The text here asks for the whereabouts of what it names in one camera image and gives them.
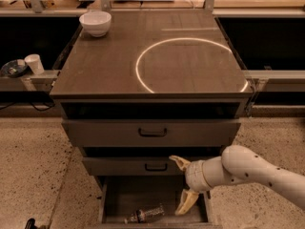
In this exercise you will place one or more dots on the dark round tray with items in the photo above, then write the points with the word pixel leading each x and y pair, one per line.
pixel 14 68

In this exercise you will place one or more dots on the black object bottom left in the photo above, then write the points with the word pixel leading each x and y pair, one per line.
pixel 31 224

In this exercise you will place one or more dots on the top grey drawer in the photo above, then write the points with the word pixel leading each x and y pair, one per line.
pixel 151 133

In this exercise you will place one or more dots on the middle grey drawer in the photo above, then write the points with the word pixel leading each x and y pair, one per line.
pixel 131 166

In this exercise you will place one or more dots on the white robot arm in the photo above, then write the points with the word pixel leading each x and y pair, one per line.
pixel 236 165

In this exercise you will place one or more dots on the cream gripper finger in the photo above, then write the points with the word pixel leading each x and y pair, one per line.
pixel 187 201
pixel 181 162

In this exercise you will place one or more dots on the white ceramic bowl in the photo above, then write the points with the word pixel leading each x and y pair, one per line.
pixel 96 23

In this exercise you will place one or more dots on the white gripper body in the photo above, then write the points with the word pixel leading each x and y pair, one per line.
pixel 194 176

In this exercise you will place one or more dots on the clear plastic water bottle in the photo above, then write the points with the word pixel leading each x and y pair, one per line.
pixel 148 215

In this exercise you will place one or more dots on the grey drawer cabinet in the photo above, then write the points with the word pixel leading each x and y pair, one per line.
pixel 153 65

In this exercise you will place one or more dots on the grey drawer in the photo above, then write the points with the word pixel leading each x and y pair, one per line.
pixel 151 133
pixel 131 166

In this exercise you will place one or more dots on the white paper cup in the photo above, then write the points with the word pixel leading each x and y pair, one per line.
pixel 35 64

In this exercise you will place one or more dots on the bottom open drawer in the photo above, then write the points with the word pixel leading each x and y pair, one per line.
pixel 123 195

